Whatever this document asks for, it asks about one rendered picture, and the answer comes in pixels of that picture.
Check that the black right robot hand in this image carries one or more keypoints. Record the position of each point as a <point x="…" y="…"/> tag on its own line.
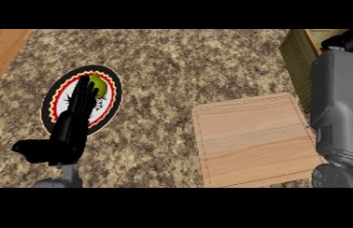
<point x="341" y="41"/>

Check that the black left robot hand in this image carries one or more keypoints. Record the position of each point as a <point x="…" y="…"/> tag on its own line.
<point x="68" y="135"/>

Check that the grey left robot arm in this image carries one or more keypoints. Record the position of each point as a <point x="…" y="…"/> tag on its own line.
<point x="66" y="177"/>

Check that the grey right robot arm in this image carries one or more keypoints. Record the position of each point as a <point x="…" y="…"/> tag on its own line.
<point x="332" y="107"/>

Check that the olive green wicker basket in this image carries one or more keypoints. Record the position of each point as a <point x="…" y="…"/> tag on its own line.
<point x="298" y="66"/>

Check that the pale wooden cutting board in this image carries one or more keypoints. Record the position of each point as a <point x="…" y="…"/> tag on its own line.
<point x="257" y="141"/>

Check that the black red white oval plate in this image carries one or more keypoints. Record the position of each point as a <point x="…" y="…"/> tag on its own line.
<point x="108" y="97"/>

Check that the green pear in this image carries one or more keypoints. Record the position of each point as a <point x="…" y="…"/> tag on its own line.
<point x="100" y="85"/>

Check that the brown wooden panel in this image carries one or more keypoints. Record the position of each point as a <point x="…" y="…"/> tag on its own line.
<point x="10" y="45"/>

